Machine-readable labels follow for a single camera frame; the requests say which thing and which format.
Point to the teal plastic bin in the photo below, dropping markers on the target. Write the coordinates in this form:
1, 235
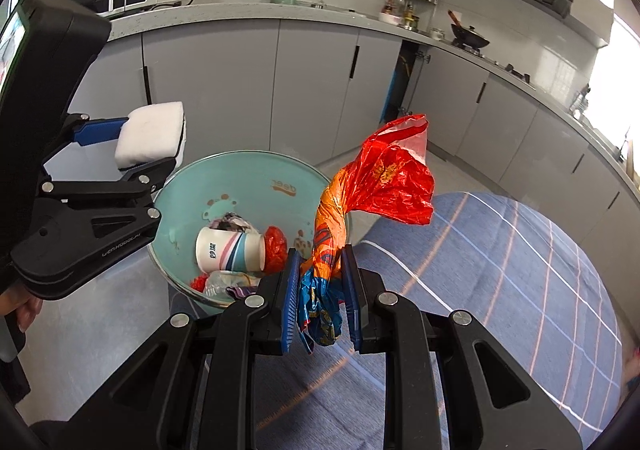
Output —
260, 174

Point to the white bowl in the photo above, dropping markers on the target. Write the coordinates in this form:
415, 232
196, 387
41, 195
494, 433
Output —
390, 18

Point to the blue plaid tablecloth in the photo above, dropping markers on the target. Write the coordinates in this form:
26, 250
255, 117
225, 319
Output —
500, 280

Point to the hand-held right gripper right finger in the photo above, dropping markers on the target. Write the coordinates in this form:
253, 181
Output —
350, 300

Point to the gas stove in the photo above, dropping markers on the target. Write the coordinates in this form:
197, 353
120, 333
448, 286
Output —
495, 62

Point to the bright window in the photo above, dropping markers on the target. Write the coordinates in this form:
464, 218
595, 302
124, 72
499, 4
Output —
617, 79

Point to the white sponge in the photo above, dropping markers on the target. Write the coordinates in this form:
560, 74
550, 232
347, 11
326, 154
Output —
150, 134

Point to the black white patterned wrapper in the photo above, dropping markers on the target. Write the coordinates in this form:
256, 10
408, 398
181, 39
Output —
232, 221

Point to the person's left hand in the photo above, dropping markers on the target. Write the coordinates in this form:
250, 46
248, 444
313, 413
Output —
27, 312

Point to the grey kitchen base cabinets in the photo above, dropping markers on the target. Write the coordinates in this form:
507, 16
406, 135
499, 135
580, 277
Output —
310, 79

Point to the black wok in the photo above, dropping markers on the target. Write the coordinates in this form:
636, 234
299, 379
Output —
470, 34

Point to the red orange plastic bag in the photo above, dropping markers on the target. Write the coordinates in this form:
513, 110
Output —
395, 174

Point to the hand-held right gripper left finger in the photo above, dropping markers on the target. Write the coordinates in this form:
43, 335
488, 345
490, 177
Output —
291, 300

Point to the blue gas cylinder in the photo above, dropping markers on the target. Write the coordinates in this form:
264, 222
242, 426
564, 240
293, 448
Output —
390, 94

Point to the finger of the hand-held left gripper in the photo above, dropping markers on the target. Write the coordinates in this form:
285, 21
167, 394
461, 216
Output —
100, 132
100, 190

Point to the white striped paper cup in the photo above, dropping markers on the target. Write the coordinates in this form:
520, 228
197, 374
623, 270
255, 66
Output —
230, 252

